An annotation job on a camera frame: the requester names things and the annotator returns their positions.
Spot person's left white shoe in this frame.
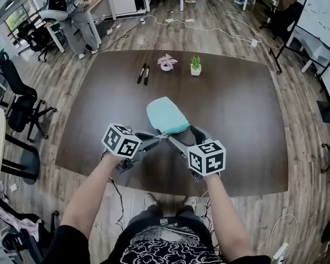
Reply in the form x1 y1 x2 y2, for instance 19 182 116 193
143 193 158 208

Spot person's black printed t-shirt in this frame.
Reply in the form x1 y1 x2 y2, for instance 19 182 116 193
42 210 273 264

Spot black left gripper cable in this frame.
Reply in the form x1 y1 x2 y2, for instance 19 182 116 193
108 175 125 228

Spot white extension socket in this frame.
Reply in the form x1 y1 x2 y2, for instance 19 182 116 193
271 241 290 263

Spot black marker pen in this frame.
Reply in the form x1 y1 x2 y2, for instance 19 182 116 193
143 64 151 86
136 62 147 84

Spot window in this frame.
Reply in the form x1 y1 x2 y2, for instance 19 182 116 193
3 3 37 39

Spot person's right white shoe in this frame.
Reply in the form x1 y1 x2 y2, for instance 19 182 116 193
183 196 199 209

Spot long wooden top desk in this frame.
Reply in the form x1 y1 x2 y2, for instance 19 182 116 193
45 0 118 54

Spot light blue pencil pouch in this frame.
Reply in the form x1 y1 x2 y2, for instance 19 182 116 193
146 96 190 141

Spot white hanging helmet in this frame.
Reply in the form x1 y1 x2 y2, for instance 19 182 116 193
39 9 70 22

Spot black floor cable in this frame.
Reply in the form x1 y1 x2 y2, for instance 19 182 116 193
97 21 142 52

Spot person's white shoe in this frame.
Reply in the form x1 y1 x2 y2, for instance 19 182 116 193
183 196 199 209
143 193 158 208

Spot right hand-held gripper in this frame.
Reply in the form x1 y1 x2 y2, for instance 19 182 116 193
168 125 227 184

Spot black high-back office chair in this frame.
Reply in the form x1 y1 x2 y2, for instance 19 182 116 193
0 48 58 143

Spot person's dark trousers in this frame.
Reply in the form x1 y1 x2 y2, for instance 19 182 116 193
146 204 195 220

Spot person's right forearm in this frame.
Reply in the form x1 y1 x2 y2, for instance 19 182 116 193
205 173 256 261

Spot green plant in white pot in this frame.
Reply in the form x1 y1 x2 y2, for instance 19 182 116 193
189 54 202 77

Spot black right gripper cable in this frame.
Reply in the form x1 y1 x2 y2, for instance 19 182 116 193
197 190 218 249

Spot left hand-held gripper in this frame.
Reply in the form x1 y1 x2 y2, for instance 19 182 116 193
101 123 166 174

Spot pink plant in white pot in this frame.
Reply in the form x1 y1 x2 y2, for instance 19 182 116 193
157 53 179 72

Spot white looped cable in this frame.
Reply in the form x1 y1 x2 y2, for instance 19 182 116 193
270 213 299 249

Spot whiteboard on black stand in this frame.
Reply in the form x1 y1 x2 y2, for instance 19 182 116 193
268 0 330 113

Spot white cloth covered table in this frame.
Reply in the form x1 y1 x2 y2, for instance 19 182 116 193
287 25 330 73

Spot black padded office chair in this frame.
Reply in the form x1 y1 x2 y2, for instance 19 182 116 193
259 1 304 40

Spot black swivel chair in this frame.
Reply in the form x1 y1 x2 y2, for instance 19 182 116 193
17 23 59 63

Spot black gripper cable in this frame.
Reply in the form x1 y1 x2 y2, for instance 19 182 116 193
108 175 125 228
197 190 218 249

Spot long white floor cable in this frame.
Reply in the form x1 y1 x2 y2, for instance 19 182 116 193
145 8 284 51

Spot black backpack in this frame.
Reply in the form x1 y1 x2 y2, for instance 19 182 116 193
47 0 67 13

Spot person's left forearm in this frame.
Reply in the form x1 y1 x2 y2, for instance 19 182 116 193
59 155 125 232

